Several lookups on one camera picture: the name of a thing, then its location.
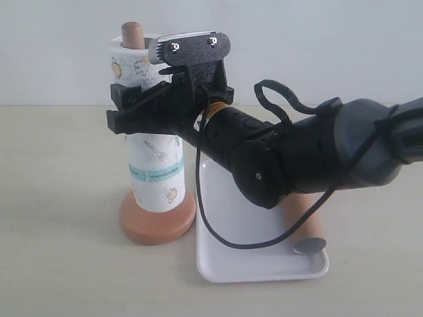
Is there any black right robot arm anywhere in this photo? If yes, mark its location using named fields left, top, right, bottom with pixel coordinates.
left=106, top=66, right=422, bottom=209

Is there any wooden paper towel holder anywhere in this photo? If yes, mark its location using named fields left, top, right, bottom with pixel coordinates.
left=120, top=22, right=196, bottom=245

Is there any printed white paper towel roll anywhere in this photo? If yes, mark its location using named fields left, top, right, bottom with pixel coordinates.
left=109, top=36, right=186, bottom=213

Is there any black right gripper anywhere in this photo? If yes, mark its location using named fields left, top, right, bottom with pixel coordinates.
left=106, top=62, right=235, bottom=145

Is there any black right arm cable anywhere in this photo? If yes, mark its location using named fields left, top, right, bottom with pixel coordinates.
left=193, top=80, right=406, bottom=251

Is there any brown cardboard tube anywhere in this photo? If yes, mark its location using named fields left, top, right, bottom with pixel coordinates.
left=281, top=194, right=327, bottom=256

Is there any white rectangular plastic tray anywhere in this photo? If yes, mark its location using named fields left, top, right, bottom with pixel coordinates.
left=196, top=159, right=329, bottom=283

